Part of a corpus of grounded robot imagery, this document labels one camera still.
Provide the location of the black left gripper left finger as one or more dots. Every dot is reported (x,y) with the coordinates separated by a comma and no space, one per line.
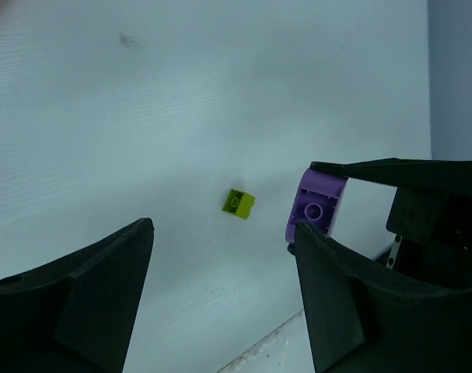
(76,313)

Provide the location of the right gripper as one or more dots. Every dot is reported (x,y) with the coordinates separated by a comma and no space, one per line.
(433,230)

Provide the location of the purple patterned lego tile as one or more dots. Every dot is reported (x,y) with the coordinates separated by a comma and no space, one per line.
(317,201)

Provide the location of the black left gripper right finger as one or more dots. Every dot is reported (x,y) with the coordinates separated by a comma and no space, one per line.
(364,317)

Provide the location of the green lego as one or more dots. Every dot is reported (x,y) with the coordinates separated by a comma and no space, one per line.
(239,204)

